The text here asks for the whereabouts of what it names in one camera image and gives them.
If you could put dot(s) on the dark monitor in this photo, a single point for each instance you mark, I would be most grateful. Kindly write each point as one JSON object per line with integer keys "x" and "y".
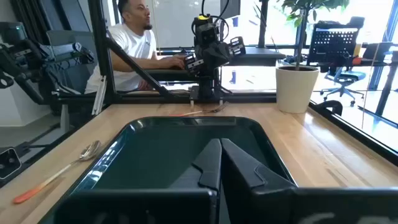
{"x": 230, "y": 8}

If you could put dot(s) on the person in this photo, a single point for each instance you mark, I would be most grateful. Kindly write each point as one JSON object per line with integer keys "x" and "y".
{"x": 133, "y": 43}

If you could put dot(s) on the dark green plastic tray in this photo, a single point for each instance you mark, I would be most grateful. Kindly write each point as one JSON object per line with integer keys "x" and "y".
{"x": 161, "y": 149}

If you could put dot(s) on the small black camera box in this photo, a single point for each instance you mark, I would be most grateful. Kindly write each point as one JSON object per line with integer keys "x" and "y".
{"x": 8, "y": 162}

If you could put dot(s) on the black perforated panel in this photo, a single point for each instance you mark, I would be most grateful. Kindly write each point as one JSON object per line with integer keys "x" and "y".
{"x": 334, "y": 43}

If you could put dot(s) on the black panel stack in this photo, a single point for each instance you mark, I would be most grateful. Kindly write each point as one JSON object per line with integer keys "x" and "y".
{"x": 37, "y": 15}

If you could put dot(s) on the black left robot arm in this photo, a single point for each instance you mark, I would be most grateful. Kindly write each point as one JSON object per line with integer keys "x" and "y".
{"x": 206, "y": 90}

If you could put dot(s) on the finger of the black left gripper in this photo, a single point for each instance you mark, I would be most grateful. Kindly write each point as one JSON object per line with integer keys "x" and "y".
{"x": 237, "y": 46}
{"x": 194, "y": 63}

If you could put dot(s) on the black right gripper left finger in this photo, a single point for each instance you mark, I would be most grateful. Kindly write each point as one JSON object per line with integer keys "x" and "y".
{"x": 208, "y": 168}

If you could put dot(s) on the green leafy plant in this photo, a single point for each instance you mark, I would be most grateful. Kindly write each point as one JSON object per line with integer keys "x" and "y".
{"x": 300, "y": 34}

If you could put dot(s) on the black frame post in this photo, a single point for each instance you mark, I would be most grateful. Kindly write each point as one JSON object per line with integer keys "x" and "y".
{"x": 99, "y": 46}

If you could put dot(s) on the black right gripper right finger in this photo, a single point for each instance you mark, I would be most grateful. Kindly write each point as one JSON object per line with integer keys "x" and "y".
{"x": 242, "y": 186}

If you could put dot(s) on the black diagonal frame brace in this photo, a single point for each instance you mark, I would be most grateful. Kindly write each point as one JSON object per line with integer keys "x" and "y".
{"x": 140, "y": 70}

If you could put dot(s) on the white metal bracket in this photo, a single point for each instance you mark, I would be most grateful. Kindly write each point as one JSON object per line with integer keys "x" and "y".
{"x": 99, "y": 96}

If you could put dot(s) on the black frame rail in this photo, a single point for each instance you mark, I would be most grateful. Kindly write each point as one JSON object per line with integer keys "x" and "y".
{"x": 149, "y": 98}
{"x": 357, "y": 130}

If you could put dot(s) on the blue office chair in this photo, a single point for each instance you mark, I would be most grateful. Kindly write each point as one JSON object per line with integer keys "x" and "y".
{"x": 343, "y": 81}

